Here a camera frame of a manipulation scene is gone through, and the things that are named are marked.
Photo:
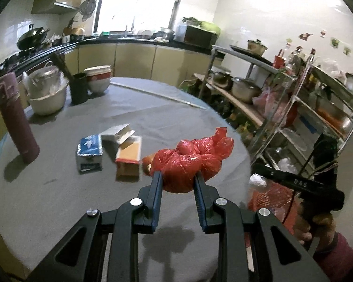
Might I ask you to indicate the green cabbage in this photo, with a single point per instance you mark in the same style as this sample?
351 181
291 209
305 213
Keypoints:
210 26

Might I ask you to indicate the person's right hand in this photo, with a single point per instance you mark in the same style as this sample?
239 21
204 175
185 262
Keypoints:
323 223

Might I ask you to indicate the white plastic bag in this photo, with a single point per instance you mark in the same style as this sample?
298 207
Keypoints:
286 164

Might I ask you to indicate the maroon thermos bottle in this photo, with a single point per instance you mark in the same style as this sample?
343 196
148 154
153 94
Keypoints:
16 120

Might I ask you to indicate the pink plastic bag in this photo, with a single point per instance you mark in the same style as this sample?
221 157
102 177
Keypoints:
270 102

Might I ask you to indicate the golden cooking pot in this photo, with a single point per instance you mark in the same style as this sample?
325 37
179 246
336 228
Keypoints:
78 31

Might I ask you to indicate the small lidded pot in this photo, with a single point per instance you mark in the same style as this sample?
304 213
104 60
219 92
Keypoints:
221 77

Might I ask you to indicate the red plastic bag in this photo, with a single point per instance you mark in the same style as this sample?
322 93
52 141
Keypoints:
188 164

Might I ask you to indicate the red plastic basket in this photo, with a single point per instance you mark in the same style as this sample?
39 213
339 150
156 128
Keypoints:
267 199

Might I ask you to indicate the black wok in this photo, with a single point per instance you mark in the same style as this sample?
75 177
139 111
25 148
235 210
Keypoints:
32 38

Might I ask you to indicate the kitchen window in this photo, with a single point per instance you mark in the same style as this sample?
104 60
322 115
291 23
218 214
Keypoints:
141 8

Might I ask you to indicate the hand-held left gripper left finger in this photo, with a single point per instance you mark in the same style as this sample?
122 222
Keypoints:
157 199

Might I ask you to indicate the patterned pot with lid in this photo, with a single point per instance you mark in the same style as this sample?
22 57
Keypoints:
257 47

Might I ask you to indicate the gas stove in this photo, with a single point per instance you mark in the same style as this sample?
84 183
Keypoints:
6 63

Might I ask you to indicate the white pot with plastic cover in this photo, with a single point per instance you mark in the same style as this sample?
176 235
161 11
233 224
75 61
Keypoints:
47 100

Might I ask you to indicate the dark chopsticks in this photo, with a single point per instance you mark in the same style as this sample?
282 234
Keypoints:
61 64

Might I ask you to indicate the orange carton box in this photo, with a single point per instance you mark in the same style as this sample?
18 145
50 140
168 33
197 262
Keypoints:
129 158

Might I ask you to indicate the round hanging strainer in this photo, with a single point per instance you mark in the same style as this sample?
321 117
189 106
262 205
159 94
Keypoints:
88 6

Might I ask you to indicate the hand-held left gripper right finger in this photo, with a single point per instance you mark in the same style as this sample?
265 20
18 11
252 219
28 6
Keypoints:
200 202

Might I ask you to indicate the metal corner rack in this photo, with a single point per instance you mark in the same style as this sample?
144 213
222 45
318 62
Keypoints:
335 80

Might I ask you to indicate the small silver white box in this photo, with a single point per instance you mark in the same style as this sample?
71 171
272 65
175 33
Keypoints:
114 132

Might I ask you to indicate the white tissue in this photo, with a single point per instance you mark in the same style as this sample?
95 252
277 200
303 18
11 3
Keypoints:
257 180

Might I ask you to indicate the stacked white red bowls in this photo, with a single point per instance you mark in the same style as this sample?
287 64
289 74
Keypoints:
97 82

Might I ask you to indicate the steel pot with lid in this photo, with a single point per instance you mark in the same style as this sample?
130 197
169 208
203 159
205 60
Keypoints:
245 91

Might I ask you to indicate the blue carton box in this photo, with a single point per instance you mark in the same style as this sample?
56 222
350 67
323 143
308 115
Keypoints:
89 152

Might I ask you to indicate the black chopstick holder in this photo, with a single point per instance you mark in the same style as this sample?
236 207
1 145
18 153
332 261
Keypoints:
78 89

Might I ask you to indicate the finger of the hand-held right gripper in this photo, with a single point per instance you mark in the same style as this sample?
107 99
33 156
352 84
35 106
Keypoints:
273 174

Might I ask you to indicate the microwave oven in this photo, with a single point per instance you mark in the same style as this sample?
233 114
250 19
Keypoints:
198 36

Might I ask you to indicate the beige base cabinets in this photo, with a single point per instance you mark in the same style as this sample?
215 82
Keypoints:
135 61

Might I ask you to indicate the red container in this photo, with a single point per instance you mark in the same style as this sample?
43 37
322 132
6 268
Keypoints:
278 61

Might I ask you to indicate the shelf with wooden boards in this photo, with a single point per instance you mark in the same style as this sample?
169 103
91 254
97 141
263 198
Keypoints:
247 110

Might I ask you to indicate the sink faucet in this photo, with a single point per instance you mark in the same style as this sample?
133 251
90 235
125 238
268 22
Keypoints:
126 29

